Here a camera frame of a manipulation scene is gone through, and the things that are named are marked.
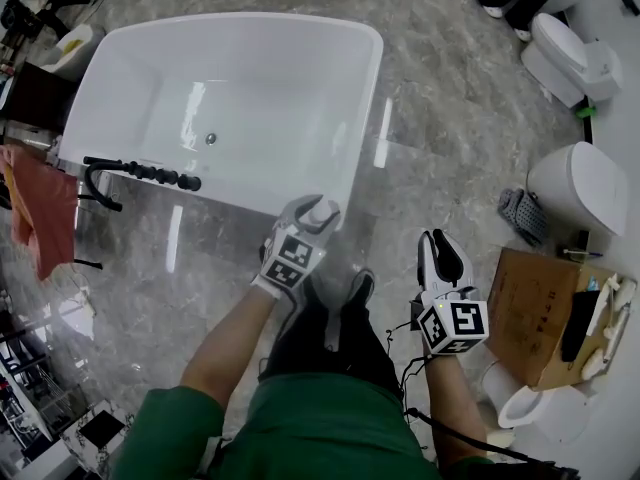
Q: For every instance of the person's right forearm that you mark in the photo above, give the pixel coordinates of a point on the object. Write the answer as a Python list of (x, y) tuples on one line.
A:
[(450, 398)]

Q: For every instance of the dark brown cabinet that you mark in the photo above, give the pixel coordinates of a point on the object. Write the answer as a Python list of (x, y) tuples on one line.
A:
[(35, 98)]

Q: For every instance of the orange-pink towel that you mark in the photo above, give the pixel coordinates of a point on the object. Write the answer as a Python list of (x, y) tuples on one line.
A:
[(45, 208)]

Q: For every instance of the person's left forearm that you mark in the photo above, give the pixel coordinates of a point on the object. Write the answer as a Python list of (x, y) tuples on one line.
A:
[(225, 338)]

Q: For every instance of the white bathtub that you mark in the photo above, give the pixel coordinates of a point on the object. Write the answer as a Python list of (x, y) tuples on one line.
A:
[(250, 93)]

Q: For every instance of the black pouch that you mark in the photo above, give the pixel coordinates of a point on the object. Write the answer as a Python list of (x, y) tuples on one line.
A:
[(577, 325)]

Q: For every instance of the person's shoe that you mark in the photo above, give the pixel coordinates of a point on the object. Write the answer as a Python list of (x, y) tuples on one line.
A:
[(361, 285), (306, 293)]

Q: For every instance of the small green object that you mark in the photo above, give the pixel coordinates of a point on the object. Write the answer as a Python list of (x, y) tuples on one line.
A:
[(586, 112)]

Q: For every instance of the person's black trousers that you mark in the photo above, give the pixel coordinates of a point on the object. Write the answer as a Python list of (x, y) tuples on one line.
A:
[(325, 353)]

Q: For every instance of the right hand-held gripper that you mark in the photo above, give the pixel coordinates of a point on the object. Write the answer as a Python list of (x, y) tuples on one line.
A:
[(460, 323)]

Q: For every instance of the white toilet with tank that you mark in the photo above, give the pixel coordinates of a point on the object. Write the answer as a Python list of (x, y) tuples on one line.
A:
[(560, 53)]

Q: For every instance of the person's green shirt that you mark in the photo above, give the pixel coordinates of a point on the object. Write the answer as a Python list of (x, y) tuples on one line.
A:
[(300, 433)]

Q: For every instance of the small white toilet bowl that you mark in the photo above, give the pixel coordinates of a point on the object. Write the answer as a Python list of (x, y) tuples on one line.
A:
[(525, 408)]

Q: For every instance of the person's left shoe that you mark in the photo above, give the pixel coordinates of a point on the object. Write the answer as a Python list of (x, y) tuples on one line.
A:
[(306, 293)]

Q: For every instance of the white tankless toilet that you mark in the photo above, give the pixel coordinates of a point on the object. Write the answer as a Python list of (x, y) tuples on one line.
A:
[(590, 183)]

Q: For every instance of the person's right shoe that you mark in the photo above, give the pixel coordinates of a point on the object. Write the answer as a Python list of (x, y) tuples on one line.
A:
[(361, 285)]

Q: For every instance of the small white tub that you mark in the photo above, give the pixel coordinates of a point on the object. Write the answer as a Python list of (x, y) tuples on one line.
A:
[(75, 50)]

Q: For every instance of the black bathtub faucet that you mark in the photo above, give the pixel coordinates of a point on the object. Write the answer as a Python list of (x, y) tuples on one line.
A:
[(150, 172)]

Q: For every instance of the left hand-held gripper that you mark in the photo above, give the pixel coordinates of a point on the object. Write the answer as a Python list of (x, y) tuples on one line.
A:
[(290, 263)]

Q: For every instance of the cardboard box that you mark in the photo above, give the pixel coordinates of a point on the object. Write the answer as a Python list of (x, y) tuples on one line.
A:
[(530, 313)]

